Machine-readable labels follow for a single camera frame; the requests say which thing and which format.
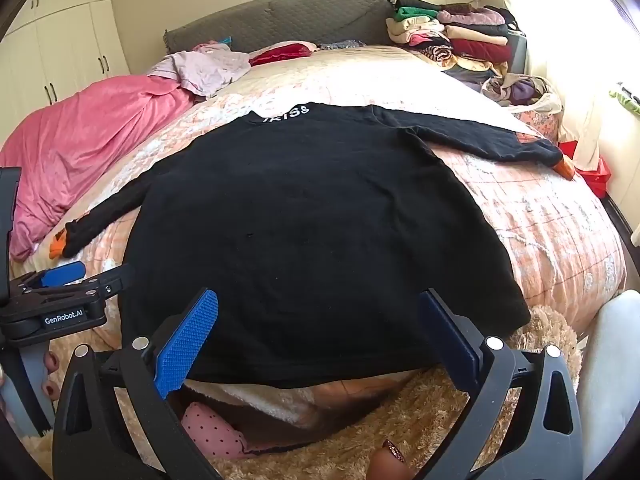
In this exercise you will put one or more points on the grey bedside cabinet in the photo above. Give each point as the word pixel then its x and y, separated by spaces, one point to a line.
pixel 519 52

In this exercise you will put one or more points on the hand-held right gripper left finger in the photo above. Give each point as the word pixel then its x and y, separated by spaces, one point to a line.
pixel 187 345

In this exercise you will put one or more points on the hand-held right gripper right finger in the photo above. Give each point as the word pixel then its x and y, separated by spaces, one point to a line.
pixel 450 340

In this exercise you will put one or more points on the person's left hand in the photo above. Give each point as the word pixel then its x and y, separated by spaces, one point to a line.
pixel 50 375

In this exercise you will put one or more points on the white wardrobe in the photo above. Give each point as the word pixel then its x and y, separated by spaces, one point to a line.
pixel 65 45

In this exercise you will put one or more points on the grey padded headboard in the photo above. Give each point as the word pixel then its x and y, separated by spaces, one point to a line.
pixel 300 15

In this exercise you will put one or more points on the white padded chair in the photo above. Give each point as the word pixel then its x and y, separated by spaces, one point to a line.
pixel 610 360

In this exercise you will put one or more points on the person's right hand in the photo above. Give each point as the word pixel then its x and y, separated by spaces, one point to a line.
pixel 390 465

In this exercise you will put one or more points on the cream curtain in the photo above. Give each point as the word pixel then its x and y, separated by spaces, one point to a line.
pixel 575 60

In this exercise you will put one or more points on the white fleece cloth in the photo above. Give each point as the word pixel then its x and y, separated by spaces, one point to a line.
pixel 260 400

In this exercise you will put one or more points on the red plastic bag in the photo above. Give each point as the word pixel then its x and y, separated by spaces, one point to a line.
pixel 595 172

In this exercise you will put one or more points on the peach patterned bed blanket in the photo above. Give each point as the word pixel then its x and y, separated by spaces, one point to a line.
pixel 525 220

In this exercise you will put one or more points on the stack of folded clothes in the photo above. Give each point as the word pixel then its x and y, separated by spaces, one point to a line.
pixel 475 40

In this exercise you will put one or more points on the black sweater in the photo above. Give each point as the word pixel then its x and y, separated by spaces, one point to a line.
pixel 300 235

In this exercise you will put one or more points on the green windowsill cloth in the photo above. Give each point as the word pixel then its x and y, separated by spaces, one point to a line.
pixel 627 97

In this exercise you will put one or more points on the pink polka dot cloth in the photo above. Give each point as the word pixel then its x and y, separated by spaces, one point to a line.
pixel 212 432

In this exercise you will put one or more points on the dark patterned pillow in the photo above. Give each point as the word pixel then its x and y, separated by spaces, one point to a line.
pixel 342 44

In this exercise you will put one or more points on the floral storage box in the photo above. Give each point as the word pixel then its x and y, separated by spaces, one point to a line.
pixel 537 125

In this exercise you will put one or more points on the white bag of clothes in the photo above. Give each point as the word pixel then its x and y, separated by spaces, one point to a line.
pixel 520 91

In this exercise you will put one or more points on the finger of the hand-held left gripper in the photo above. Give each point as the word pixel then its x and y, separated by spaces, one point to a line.
pixel 62 274
pixel 112 280

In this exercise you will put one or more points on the teal cloth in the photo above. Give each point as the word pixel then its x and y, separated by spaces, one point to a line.
pixel 225 40

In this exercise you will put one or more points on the lavender garment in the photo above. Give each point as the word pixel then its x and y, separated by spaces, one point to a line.
pixel 210 67

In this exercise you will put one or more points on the red pillow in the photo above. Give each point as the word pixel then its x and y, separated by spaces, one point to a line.
pixel 280 52

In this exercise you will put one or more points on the pink blanket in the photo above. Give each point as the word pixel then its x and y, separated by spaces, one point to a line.
pixel 75 150

